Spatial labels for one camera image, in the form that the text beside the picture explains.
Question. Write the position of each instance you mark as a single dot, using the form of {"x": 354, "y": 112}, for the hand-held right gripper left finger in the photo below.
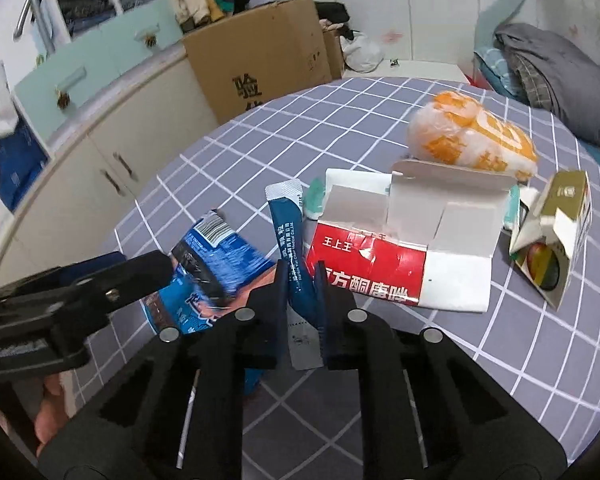
{"x": 280, "y": 310}

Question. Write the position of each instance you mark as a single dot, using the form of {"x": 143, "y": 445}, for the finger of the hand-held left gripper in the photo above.
{"x": 125, "y": 280}
{"x": 45, "y": 282}

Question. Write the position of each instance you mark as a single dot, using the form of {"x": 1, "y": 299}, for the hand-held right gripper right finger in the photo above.
{"x": 322, "y": 310}

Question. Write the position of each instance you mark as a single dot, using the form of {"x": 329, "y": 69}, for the blue snack packet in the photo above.
{"x": 215, "y": 265}

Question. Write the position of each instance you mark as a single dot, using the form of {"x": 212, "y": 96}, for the blue stick sachet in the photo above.
{"x": 285, "y": 230}

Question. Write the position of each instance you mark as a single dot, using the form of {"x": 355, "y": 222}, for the person's left hand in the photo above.
{"x": 50, "y": 420}

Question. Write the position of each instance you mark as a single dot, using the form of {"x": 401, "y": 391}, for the red white flattened carton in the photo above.
{"x": 380, "y": 260}

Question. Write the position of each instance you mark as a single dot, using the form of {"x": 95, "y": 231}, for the cream low cabinet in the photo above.
{"x": 80, "y": 170}

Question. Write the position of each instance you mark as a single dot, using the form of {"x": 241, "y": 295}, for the pine cone ornament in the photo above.
{"x": 150, "y": 39}
{"x": 62, "y": 100}

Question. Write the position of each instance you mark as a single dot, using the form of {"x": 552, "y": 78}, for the grey checkered tablecloth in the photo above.
{"x": 380, "y": 125}

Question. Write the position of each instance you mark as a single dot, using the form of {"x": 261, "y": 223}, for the orange white snack bag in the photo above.
{"x": 470, "y": 130}

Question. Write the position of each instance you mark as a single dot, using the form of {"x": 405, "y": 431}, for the teal drawer unit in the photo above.
{"x": 120, "y": 35}

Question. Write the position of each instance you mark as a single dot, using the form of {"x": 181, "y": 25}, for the white plastic bag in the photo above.
{"x": 362, "y": 55}

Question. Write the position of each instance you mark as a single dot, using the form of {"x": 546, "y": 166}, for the large cardboard box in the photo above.
{"x": 260, "y": 50}

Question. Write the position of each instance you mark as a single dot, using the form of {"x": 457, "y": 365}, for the folded jeans pile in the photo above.
{"x": 87, "y": 10}

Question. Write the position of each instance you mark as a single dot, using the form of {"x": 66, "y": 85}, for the small gold open carton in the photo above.
{"x": 570, "y": 195}

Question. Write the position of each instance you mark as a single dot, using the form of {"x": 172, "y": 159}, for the metal handrail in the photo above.
{"x": 27, "y": 5}

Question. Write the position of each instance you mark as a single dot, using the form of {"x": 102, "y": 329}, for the pale pink butterfly sticker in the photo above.
{"x": 392, "y": 36}

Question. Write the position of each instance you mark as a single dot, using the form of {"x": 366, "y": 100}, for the blue plaid bedding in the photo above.
{"x": 495, "y": 67}

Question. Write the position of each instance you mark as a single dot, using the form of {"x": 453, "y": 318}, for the black clothes heap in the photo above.
{"x": 332, "y": 12}

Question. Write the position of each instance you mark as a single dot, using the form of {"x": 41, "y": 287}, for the white wardrobe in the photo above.
{"x": 430, "y": 10}

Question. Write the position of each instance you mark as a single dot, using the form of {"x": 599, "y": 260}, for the grey blanket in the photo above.
{"x": 570, "y": 75}

